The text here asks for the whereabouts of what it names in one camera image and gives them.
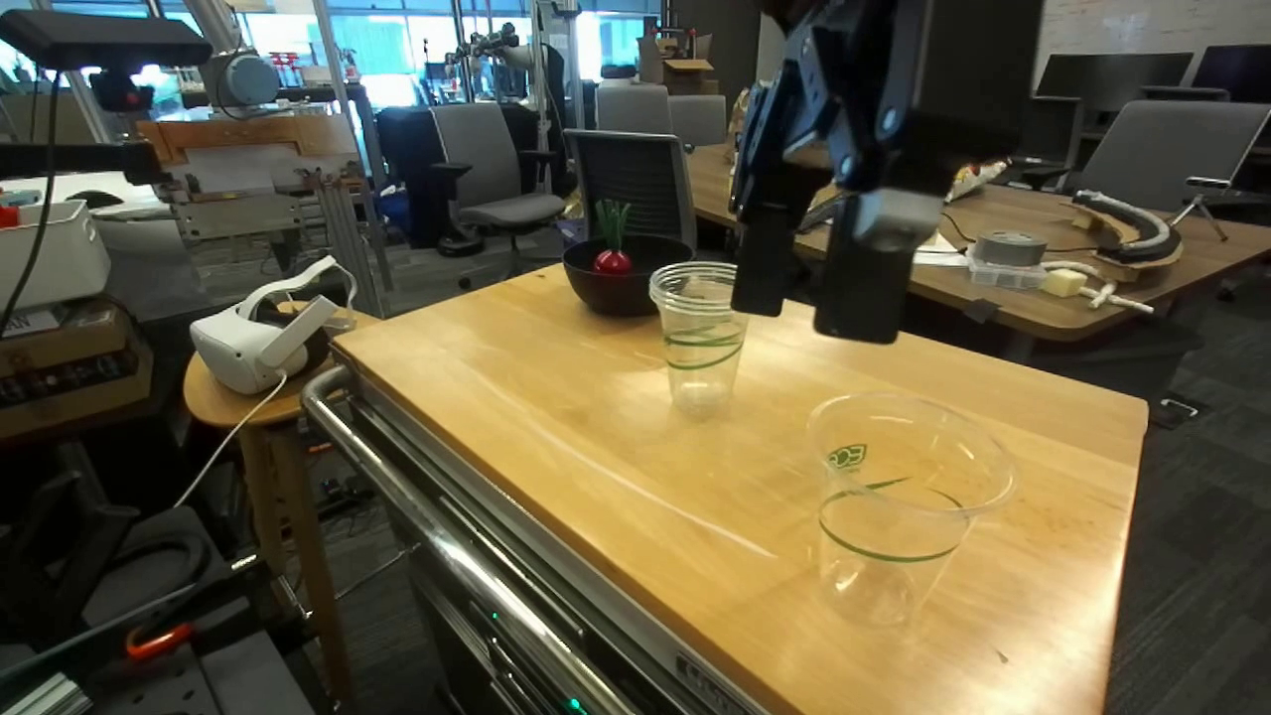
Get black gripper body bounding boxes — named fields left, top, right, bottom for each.
left=759, top=0, right=1053, bottom=201

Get red toy radish green leaves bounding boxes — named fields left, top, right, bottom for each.
left=586, top=195, right=637, bottom=283

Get white paper sheet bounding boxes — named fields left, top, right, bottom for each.
left=926, top=232, right=986, bottom=270

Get chips bag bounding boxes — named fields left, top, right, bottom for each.
left=945, top=156, right=1016, bottom=206

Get clear plastic container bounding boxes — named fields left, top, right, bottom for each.
left=966, top=254, right=1062, bottom=299

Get gray office chair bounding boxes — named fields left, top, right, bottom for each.
left=1068, top=94, right=1271, bottom=225
left=592, top=81, right=676, bottom=136
left=665, top=93, right=735, bottom=152
left=427, top=101, right=566, bottom=291

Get gray tape roll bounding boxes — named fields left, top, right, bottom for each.
left=970, top=225, right=1053, bottom=270

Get black bowl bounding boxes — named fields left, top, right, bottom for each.
left=558, top=233, right=697, bottom=320

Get white plug adapter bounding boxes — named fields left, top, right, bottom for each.
left=1039, top=261, right=1160, bottom=316

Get black computer monitor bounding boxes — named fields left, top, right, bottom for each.
left=1188, top=40, right=1271, bottom=109
left=1044, top=48, right=1198, bottom=109

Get gray cart with wooden top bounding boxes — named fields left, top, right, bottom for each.
left=297, top=257, right=1154, bottom=715

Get curved black white headband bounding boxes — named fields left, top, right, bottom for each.
left=1068, top=188, right=1188, bottom=270

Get brown office desk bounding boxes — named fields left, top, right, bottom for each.
left=686, top=136, right=1271, bottom=363

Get white machine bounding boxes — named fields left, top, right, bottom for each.
left=164, top=139, right=387, bottom=312

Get white VR headset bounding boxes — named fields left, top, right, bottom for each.
left=187, top=250, right=363, bottom=400

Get round wooden stool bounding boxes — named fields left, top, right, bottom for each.
left=177, top=311, right=387, bottom=715

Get black perforated breadboard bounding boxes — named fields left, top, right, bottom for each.
left=0, top=621, right=316, bottom=715

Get black flat panel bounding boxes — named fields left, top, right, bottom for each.
left=0, top=7, right=213, bottom=70

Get black round floor device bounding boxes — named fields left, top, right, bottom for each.
left=72, top=506, right=238, bottom=634

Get white box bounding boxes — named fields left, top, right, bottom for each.
left=0, top=195, right=116, bottom=316

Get black keyboard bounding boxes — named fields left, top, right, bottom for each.
left=0, top=332, right=160, bottom=416

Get orange clamp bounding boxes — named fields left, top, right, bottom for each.
left=124, top=621, right=197, bottom=669

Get chrome cart handle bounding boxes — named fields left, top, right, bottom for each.
left=297, top=363, right=637, bottom=715

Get white cable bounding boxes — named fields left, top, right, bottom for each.
left=170, top=368, right=292, bottom=518

